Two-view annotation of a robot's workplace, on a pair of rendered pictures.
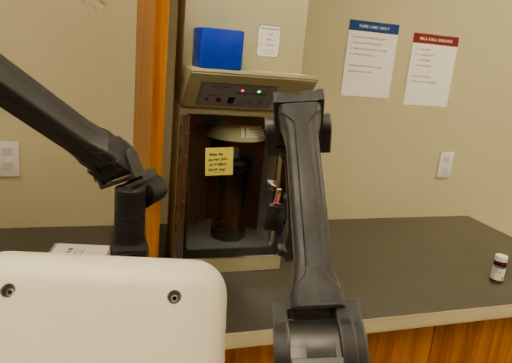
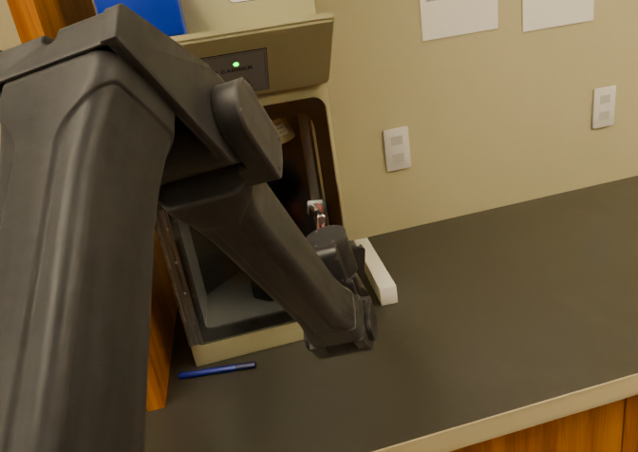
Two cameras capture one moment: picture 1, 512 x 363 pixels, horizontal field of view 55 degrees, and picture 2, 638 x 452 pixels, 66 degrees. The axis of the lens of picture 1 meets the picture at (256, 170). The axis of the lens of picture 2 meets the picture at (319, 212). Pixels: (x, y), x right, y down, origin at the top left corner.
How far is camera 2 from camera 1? 0.56 m
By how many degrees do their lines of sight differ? 12
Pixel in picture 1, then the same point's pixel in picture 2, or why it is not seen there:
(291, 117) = (12, 125)
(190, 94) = not seen: hidden behind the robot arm
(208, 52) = not seen: hidden behind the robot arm
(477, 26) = not seen: outside the picture
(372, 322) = (511, 417)
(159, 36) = (18, 8)
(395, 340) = (557, 427)
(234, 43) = not seen: outside the picture
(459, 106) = (613, 14)
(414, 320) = (588, 398)
